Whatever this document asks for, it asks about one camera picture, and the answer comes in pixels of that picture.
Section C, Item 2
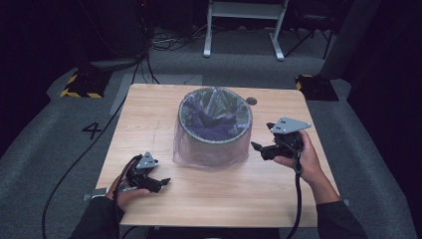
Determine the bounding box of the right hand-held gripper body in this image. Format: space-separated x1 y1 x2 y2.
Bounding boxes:
270 116 313 159

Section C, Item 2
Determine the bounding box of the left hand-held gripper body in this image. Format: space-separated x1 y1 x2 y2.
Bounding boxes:
124 151 159 191

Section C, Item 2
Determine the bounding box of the green plastic bin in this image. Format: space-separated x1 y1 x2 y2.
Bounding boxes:
177 87 254 167

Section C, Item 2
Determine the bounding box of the purple plastic bag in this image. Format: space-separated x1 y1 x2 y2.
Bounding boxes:
172 86 254 171

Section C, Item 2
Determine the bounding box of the person's left hand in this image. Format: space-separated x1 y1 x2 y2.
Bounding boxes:
105 165 151 210

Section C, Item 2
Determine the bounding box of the person's right hand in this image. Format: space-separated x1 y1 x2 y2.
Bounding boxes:
274 129 324 186

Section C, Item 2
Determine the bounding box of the black yellow striped base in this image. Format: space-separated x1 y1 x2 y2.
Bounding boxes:
295 74 340 103
60 68 112 100

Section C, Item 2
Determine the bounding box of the grey column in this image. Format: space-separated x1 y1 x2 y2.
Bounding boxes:
318 0 382 80

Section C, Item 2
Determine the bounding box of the black chair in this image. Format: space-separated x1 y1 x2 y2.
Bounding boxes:
284 0 336 60

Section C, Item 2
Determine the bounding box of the left hand-held gripper cable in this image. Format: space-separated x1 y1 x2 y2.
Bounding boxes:
111 154 142 239

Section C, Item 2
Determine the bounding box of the hand-held gripper cable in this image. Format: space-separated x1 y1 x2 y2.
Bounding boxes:
285 140 305 239
111 154 142 239

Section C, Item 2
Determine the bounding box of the right hand-held gripper cable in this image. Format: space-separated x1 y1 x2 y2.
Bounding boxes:
285 140 305 239

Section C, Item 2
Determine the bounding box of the long black floor cable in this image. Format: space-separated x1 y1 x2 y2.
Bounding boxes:
41 53 150 239

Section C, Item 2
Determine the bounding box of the white desk frame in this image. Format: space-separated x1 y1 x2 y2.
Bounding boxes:
202 0 290 62

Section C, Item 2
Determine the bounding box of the bundle of floor cables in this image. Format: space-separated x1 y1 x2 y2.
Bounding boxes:
148 24 207 53

